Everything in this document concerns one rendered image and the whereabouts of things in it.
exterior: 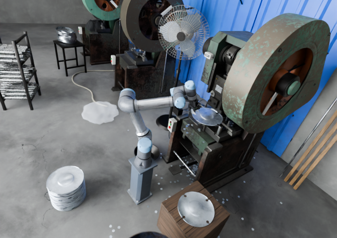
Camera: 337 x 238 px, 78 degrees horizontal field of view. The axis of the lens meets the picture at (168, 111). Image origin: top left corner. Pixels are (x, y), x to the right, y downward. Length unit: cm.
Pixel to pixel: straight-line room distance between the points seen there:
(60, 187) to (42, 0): 643
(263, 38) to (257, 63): 15
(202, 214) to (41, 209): 137
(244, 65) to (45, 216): 195
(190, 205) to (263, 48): 124
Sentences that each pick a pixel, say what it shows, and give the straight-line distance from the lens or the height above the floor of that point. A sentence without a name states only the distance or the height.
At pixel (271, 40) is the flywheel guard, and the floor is 161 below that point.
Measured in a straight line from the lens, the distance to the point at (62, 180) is 207.
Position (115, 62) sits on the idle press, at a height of 53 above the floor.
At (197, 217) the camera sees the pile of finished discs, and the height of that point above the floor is 35.
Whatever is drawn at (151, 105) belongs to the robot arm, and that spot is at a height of 106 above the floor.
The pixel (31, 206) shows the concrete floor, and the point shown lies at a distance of 231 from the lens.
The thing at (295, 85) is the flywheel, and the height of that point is 136.
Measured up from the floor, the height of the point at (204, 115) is 79.
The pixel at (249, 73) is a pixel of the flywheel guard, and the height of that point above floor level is 144.
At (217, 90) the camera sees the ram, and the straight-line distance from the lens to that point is 188.
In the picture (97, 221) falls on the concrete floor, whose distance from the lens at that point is 210.
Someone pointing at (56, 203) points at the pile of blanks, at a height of 11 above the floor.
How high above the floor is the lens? 184
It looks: 34 degrees down
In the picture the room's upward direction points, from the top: 10 degrees clockwise
